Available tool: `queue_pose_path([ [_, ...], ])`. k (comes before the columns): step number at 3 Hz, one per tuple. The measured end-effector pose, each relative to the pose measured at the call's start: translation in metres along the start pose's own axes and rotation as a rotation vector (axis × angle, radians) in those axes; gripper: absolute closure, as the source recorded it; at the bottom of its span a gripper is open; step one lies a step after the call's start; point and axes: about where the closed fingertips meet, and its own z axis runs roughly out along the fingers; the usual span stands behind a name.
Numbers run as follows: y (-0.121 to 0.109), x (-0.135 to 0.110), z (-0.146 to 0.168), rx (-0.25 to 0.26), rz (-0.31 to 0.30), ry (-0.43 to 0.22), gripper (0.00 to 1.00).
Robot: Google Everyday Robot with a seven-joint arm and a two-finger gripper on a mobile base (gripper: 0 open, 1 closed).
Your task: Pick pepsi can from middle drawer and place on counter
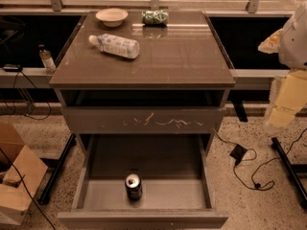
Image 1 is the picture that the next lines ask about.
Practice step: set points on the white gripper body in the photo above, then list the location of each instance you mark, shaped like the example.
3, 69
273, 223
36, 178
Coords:
295, 45

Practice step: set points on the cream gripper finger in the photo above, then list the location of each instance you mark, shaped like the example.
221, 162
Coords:
270, 44
287, 97

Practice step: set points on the dark blue pepsi can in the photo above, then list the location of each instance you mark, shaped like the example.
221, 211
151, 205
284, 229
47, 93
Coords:
133, 186

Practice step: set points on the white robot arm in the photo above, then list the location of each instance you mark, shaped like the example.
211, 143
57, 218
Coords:
288, 94

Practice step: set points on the grey drawer cabinet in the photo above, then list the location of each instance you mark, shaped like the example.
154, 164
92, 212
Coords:
181, 65

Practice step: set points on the open grey middle drawer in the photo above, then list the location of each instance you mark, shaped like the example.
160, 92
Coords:
176, 193

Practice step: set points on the closed grey upper drawer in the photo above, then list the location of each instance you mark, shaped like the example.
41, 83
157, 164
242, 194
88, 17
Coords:
124, 120

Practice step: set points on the black floor bar right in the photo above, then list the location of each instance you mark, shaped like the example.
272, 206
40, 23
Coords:
292, 170

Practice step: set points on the black floor bar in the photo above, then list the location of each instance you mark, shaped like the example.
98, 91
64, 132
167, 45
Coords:
55, 165
292, 170

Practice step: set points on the green chip bag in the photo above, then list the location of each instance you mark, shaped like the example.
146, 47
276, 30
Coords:
159, 17

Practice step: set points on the clear plastic water bottle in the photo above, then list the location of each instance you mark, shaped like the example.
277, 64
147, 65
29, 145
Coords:
116, 45

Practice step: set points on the white ceramic bowl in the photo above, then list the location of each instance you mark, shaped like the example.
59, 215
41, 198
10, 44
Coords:
112, 17

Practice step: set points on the small bottle on ledge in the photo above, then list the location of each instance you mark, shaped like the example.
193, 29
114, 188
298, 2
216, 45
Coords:
47, 59

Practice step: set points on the black device on ledge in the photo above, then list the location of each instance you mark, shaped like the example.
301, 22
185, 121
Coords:
12, 68

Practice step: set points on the black floor bar left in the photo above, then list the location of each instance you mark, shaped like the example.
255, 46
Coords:
55, 165

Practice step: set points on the cardboard box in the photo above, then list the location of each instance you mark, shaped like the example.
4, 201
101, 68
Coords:
21, 173

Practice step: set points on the black power adapter with cable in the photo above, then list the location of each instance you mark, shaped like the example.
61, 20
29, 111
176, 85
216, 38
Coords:
238, 154

